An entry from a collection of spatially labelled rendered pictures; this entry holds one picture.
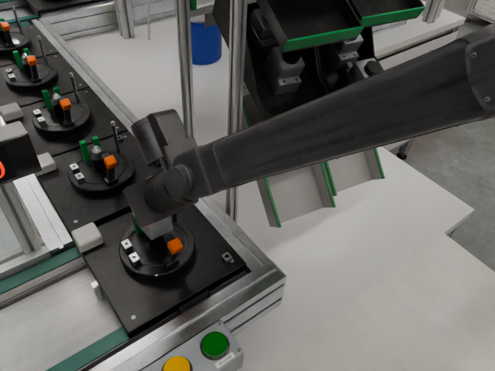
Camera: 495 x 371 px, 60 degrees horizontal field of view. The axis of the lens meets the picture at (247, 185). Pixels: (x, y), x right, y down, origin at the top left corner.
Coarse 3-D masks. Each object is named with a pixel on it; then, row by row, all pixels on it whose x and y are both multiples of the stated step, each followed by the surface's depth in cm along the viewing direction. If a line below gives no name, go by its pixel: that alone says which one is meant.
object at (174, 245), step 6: (168, 234) 71; (168, 240) 71; (174, 240) 70; (168, 246) 70; (174, 246) 69; (180, 246) 69; (168, 252) 73; (174, 252) 69; (168, 258) 74; (174, 258) 74
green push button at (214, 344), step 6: (210, 336) 69; (216, 336) 69; (222, 336) 69; (204, 342) 68; (210, 342) 68; (216, 342) 68; (222, 342) 68; (204, 348) 67; (210, 348) 67; (216, 348) 67; (222, 348) 67; (210, 354) 67; (216, 354) 67; (222, 354) 68
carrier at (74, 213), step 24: (96, 144) 94; (120, 144) 103; (48, 168) 94; (72, 168) 91; (96, 168) 92; (120, 168) 94; (144, 168) 97; (48, 192) 90; (72, 192) 91; (96, 192) 89; (120, 192) 91; (72, 216) 86; (96, 216) 86
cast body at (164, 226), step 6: (156, 222) 72; (162, 222) 73; (168, 222) 73; (144, 228) 73; (150, 228) 72; (156, 228) 72; (162, 228) 73; (168, 228) 74; (150, 234) 72; (156, 234) 73; (162, 234) 74
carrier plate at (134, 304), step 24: (120, 216) 86; (192, 216) 87; (120, 240) 82; (216, 240) 83; (96, 264) 78; (120, 264) 78; (192, 264) 79; (216, 264) 79; (240, 264) 79; (120, 288) 74; (144, 288) 75; (168, 288) 75; (192, 288) 75; (120, 312) 71; (144, 312) 71; (168, 312) 73
